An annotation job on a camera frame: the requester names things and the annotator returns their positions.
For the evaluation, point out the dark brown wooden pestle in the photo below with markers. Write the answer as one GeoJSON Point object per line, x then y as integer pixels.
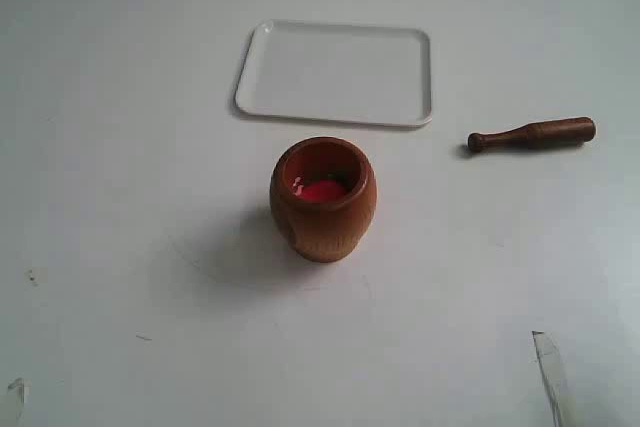
{"type": "Point", "coordinates": [538, 135]}

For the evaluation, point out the red object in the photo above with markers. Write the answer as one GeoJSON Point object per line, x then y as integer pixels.
{"type": "Point", "coordinates": [320, 191]}

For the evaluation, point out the brown wooden mortar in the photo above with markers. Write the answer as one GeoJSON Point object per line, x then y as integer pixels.
{"type": "Point", "coordinates": [323, 232]}

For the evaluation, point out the white rectangular plastic tray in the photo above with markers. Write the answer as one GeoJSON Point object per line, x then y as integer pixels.
{"type": "Point", "coordinates": [337, 73]}

